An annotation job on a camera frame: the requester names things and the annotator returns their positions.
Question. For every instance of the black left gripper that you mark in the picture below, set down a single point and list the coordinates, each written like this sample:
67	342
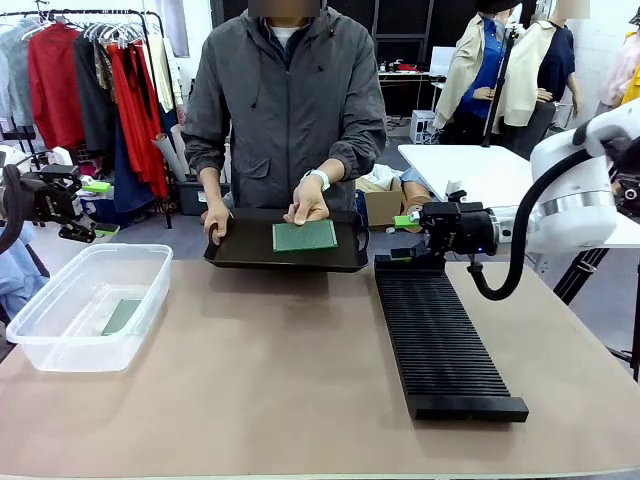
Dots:
50	200

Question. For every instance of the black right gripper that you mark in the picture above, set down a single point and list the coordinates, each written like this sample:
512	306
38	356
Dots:
457	230

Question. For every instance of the green PCB board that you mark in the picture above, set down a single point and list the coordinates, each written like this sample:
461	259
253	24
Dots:
305	236
121	317

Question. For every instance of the black plastic serving tray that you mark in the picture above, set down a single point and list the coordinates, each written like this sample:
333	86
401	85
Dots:
245	250

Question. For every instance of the person's right forearm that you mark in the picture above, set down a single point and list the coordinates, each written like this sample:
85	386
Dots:
207	170

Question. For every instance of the person's left forearm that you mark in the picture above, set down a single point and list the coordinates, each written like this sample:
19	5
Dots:
355	160

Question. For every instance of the person's left hand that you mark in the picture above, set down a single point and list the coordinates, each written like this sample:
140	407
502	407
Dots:
310	202

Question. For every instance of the person's right hand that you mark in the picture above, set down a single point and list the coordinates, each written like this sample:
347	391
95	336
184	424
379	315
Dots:
217	220

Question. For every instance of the open cardboard box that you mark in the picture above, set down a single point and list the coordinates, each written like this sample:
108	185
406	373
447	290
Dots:
382	202

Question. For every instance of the navy hanging garment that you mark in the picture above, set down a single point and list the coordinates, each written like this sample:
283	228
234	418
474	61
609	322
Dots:
127	180

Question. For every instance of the grey paper roll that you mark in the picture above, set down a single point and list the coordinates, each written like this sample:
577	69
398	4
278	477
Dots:
169	156

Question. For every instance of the grey storage bin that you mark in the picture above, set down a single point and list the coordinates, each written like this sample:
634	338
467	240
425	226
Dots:
190	197

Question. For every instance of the light blue cloth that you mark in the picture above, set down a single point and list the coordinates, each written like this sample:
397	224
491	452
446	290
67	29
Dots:
17	272

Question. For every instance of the dark grey hanging garment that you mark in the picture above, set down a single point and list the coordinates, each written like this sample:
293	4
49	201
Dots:
95	110

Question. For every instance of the white table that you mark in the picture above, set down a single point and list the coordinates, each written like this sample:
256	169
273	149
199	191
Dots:
475	165

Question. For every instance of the long red hanging dress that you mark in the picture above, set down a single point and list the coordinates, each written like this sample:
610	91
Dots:
137	115

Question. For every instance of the white wristwatch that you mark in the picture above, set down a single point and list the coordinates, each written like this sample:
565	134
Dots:
320	178

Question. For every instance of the white computer case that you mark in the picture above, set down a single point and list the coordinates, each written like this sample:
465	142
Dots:
422	126

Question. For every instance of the black slotted PCB rack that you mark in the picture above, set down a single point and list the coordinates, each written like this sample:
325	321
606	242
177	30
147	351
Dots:
440	350

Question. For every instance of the red shirt on hanger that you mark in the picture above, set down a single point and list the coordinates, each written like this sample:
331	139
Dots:
55	85

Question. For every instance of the clear plastic storage box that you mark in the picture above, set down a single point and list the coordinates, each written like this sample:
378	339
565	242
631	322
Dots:
60	345

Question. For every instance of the cream hanging garment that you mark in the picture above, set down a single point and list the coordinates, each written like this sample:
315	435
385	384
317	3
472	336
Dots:
162	75

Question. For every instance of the light grey shirt on hanger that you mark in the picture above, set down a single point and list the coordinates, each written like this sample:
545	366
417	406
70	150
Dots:
15	75

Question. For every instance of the black tripod legs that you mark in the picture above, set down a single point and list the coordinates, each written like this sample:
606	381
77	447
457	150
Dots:
580	272

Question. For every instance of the black tripod pole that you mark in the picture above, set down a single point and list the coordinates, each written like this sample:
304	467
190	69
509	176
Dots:
500	85

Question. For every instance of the person in grey jacket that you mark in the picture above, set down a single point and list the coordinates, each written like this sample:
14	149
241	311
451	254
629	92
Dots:
285	100

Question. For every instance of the mannequin beige coat blue shirt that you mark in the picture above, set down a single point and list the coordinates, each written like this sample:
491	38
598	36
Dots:
475	65

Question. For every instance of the black clothes rack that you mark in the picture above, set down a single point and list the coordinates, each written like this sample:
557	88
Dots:
150	30

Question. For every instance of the mannequin cream jacket navy top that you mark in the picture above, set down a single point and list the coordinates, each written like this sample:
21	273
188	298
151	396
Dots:
545	70

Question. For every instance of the black stand legs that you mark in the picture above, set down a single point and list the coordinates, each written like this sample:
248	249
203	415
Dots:
631	360

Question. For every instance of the yellow garment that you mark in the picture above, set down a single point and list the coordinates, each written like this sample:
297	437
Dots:
632	87

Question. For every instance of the mannequin in pink top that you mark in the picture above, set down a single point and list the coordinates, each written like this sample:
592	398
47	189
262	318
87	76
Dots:
622	65

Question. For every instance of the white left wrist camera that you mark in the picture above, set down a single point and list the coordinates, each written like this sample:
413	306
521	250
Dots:
61	156

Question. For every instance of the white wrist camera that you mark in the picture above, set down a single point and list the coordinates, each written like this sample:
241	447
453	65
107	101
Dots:
61	156
456	191

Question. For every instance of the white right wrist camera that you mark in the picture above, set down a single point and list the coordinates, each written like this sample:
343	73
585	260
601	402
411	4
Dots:
456	191

